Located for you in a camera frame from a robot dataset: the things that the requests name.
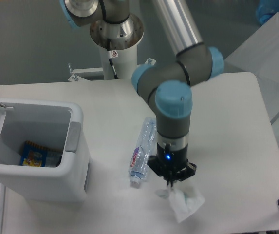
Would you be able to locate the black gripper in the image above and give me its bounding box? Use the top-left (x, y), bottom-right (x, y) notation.
top-left (147, 143), bottom-right (197, 187)

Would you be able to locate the clear plastic water bottle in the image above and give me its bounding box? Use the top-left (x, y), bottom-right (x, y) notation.
top-left (128, 117), bottom-right (156, 188)

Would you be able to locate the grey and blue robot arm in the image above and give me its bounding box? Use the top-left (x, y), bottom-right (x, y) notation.
top-left (60, 0), bottom-right (224, 186)

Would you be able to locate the white trash can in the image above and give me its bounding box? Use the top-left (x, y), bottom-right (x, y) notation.
top-left (0, 98), bottom-right (90, 202)

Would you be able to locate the blue snack packet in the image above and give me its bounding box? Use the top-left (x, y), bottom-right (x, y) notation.
top-left (19, 141), bottom-right (62, 168)

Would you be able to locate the translucent white storage box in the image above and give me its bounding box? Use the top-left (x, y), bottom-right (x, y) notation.
top-left (225, 13), bottom-right (279, 122)

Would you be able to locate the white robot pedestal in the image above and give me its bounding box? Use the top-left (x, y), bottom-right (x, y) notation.
top-left (99, 45), bottom-right (137, 80)

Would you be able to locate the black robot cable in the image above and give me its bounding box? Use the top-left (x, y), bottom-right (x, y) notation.
top-left (106, 38), bottom-right (119, 80)

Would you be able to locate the white mounting bracket frame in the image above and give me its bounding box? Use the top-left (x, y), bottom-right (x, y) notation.
top-left (67, 57), bottom-right (157, 82)

